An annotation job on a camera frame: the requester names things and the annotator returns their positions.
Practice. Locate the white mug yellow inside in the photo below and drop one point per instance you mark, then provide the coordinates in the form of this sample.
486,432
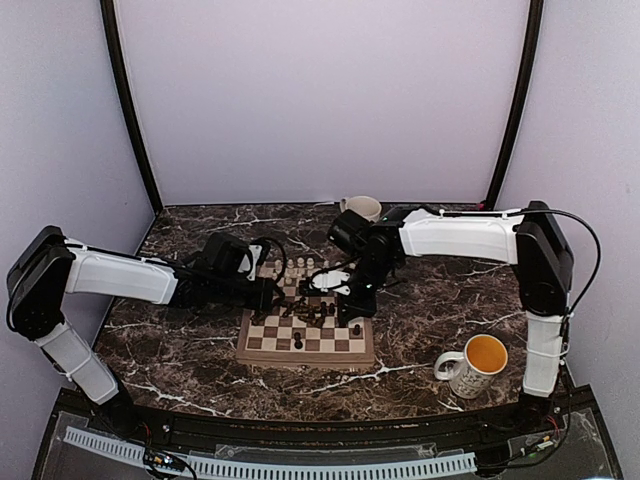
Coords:
471,371

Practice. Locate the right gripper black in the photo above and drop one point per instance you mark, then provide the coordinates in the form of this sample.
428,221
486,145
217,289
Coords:
364,308

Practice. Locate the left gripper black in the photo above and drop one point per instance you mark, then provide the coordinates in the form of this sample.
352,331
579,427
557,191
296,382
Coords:
261,299

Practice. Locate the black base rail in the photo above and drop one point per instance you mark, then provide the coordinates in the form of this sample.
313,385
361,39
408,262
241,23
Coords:
485,428

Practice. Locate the pile of dark chess pieces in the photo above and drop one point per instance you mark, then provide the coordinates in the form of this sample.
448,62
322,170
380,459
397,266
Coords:
313,314

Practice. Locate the white cable duct strip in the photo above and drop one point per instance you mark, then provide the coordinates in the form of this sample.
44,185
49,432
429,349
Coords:
251,463

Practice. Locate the wooden chess board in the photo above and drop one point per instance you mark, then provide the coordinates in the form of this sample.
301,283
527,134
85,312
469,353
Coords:
267,340

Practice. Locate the black frame post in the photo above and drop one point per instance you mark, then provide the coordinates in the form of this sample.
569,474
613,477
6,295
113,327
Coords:
520,93
123,88

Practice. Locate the white chess pieces row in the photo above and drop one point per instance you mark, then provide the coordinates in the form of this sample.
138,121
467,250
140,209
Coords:
294,270

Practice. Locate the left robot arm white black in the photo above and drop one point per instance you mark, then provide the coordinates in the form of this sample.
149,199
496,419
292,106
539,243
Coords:
56,271

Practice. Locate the left black frame post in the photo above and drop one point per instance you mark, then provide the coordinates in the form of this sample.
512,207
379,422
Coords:
123,88

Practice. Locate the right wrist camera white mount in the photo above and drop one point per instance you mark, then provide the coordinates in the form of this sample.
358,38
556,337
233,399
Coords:
325,283

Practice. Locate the right black frame post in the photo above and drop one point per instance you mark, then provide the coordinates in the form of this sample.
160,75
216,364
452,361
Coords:
520,93

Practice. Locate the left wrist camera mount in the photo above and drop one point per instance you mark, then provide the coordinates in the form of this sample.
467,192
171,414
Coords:
250,263

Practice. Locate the seashell pattern mug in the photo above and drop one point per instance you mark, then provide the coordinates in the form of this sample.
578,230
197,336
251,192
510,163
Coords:
365,206

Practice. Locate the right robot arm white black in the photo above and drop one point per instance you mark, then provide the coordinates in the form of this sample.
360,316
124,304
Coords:
529,240

